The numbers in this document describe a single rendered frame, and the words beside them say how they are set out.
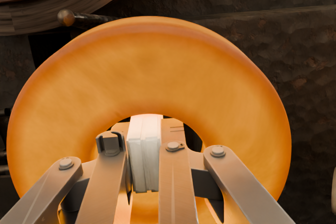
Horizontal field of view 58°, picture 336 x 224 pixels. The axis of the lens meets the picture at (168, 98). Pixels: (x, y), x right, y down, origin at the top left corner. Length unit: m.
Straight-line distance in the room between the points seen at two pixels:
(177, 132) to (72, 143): 0.05
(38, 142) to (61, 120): 0.02
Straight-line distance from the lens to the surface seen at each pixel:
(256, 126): 0.16
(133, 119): 0.15
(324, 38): 0.50
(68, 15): 0.26
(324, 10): 0.50
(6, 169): 0.45
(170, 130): 0.15
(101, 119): 0.15
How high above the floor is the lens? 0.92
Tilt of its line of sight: 20 degrees down
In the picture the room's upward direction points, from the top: 5 degrees counter-clockwise
